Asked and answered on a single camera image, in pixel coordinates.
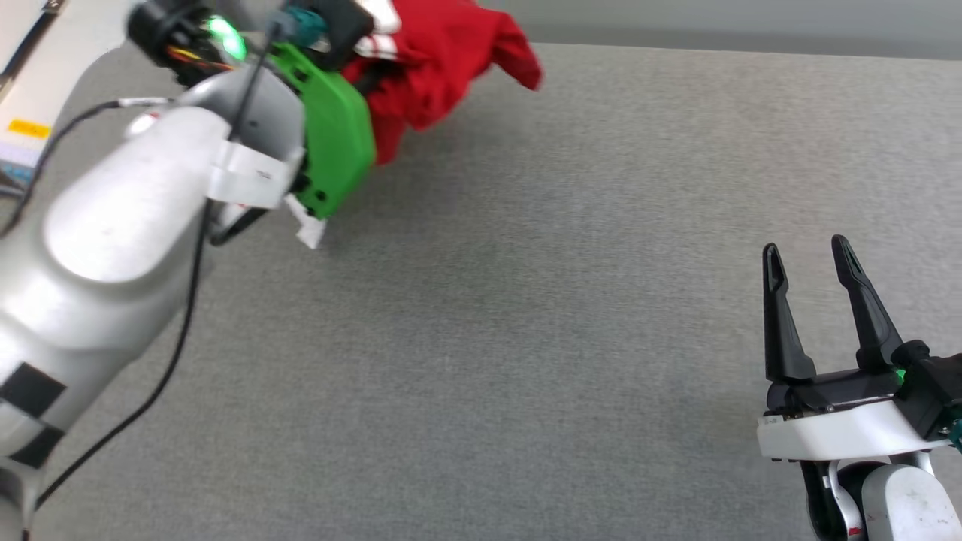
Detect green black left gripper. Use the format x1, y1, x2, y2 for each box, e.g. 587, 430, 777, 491
267, 41, 378, 222

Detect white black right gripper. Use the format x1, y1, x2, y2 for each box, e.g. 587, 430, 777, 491
757, 234, 950, 464

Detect red Bulls basketball jersey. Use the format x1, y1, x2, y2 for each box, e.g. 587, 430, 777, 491
342, 0, 543, 166

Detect white flat panel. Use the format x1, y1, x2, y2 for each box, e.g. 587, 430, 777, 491
0, 0, 140, 151

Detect box with yellow label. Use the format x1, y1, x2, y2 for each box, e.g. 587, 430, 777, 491
0, 113, 52, 198

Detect thin black cable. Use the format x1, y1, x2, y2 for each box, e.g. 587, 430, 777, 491
30, 19, 290, 512
0, 96, 177, 237

